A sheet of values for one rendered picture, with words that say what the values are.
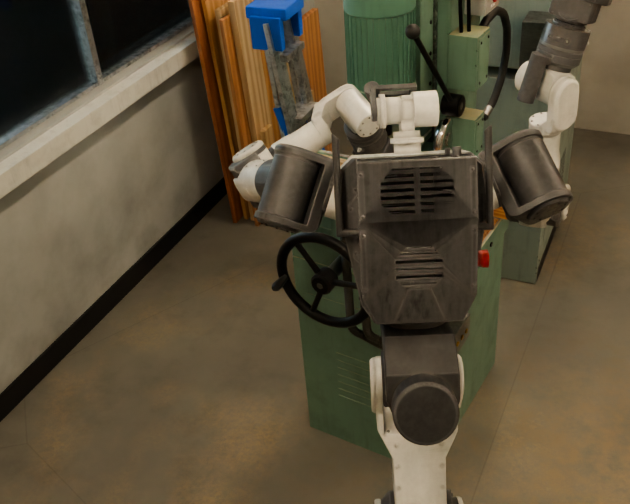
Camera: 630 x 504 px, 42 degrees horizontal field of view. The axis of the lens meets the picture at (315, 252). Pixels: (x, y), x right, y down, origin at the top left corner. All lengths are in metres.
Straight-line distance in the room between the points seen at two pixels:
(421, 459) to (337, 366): 0.93
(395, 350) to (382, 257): 0.18
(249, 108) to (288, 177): 2.14
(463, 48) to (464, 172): 0.90
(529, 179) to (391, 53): 0.66
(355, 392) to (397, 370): 1.15
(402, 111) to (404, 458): 0.68
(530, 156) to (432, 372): 0.43
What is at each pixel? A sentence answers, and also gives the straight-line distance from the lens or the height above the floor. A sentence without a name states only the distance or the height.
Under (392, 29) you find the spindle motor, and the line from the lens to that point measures 2.03.
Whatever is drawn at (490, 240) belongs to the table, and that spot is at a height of 0.88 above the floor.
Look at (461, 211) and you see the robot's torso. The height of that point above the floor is 1.34.
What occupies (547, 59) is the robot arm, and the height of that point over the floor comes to 1.45.
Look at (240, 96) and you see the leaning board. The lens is 3.60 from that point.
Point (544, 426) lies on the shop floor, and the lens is 2.88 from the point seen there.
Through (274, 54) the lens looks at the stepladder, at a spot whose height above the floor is 1.00.
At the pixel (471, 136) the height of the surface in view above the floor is 1.03.
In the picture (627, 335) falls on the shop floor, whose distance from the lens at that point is 3.28.
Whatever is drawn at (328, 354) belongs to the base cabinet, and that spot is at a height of 0.37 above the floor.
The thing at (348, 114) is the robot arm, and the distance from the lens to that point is 1.84.
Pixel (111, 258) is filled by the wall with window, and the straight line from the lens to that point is 3.46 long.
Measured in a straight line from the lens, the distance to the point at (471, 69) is 2.24.
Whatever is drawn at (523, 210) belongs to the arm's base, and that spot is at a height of 1.28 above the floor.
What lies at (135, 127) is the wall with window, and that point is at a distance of 3.46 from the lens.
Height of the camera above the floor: 2.07
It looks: 35 degrees down
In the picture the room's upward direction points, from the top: 5 degrees counter-clockwise
